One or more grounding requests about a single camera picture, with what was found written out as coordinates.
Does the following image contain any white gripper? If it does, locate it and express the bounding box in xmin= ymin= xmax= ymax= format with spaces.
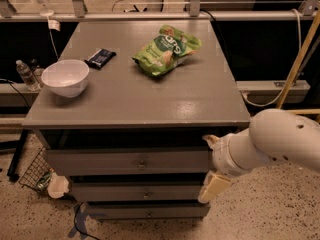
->
xmin=198 ymin=134 xmax=250 ymax=204

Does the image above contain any grey top drawer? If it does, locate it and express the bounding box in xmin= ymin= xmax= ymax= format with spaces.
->
xmin=44 ymin=147 xmax=210 ymax=176

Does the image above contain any grey drawer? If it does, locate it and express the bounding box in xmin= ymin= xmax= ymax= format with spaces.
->
xmin=44 ymin=147 xmax=210 ymax=176
xmin=71 ymin=182 xmax=201 ymax=202
xmin=86 ymin=202 xmax=210 ymax=220

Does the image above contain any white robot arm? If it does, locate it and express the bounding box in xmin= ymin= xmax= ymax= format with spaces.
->
xmin=198 ymin=109 xmax=320 ymax=204

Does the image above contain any grey middle drawer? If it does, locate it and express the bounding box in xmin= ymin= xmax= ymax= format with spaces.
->
xmin=71 ymin=182 xmax=201 ymax=202

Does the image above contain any grey drawer cabinet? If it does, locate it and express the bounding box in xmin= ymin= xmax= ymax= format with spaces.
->
xmin=23 ymin=20 xmax=250 ymax=210

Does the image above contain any grey bottom drawer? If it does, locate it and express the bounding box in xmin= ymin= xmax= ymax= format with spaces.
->
xmin=86 ymin=202 xmax=210 ymax=220

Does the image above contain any green chip bag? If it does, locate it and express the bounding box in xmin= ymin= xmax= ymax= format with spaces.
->
xmin=133 ymin=25 xmax=202 ymax=77

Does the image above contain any dark blue snack bar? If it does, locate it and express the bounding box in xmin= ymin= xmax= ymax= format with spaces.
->
xmin=85 ymin=48 xmax=116 ymax=70

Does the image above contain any white cup on floor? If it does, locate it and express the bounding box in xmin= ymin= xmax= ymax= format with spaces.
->
xmin=48 ymin=176 xmax=69 ymax=199

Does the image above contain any white bowl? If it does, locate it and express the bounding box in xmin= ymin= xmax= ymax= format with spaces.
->
xmin=41 ymin=59 xmax=89 ymax=98

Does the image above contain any black stand leg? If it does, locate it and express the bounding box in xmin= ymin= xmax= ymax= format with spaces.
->
xmin=7 ymin=129 xmax=28 ymax=182

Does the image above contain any clear plastic water bottle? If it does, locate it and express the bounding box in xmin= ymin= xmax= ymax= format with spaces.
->
xmin=16 ymin=60 xmax=40 ymax=91

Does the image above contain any white cable right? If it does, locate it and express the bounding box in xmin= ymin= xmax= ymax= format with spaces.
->
xmin=241 ymin=8 xmax=303 ymax=108

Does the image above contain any yellow metal cart frame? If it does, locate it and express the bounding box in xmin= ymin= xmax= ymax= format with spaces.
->
xmin=276 ymin=11 xmax=320 ymax=109

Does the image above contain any black cable on floor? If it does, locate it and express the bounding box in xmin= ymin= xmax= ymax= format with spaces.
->
xmin=73 ymin=202 xmax=101 ymax=240

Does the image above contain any black wire basket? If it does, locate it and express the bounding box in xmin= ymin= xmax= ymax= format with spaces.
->
xmin=19 ymin=148 xmax=52 ymax=194

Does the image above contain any metal railing frame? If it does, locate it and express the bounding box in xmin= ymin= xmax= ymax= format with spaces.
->
xmin=0 ymin=0 xmax=319 ymax=22

